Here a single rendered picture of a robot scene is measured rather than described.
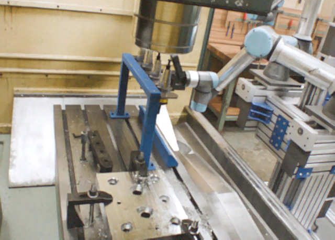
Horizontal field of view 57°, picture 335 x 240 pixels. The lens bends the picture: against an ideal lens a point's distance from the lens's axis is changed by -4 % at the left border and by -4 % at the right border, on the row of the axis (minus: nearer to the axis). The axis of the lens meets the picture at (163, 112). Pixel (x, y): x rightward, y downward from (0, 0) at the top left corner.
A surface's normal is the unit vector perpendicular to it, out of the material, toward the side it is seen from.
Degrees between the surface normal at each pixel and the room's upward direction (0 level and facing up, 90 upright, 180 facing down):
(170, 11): 90
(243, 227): 8
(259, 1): 90
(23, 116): 24
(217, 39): 90
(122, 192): 0
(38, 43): 90
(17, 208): 0
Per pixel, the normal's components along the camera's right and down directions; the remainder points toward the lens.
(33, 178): 0.28, -0.63
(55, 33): 0.32, 0.45
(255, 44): -0.55, 0.24
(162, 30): -0.11, 0.41
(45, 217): 0.16, -0.89
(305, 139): -0.94, -0.01
